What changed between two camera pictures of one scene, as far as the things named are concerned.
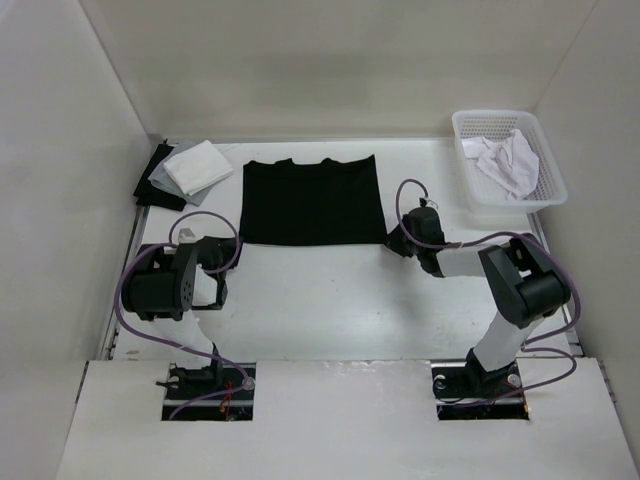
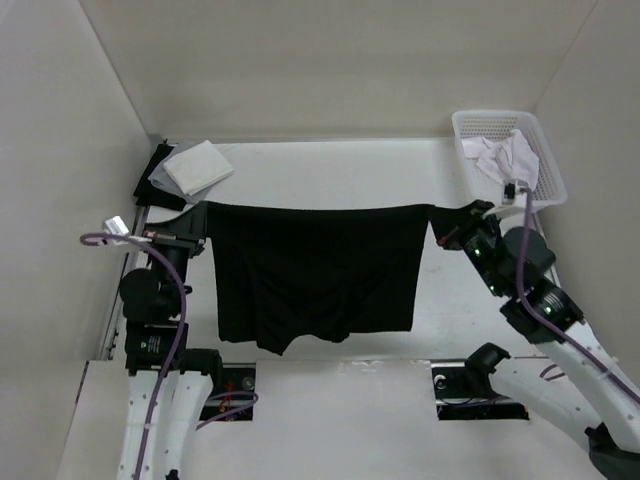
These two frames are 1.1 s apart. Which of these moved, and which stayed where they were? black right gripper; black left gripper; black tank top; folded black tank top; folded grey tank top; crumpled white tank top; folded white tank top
Moved: black left gripper; black right gripper; black tank top
Stayed: folded grey tank top; folded white tank top; crumpled white tank top; folded black tank top
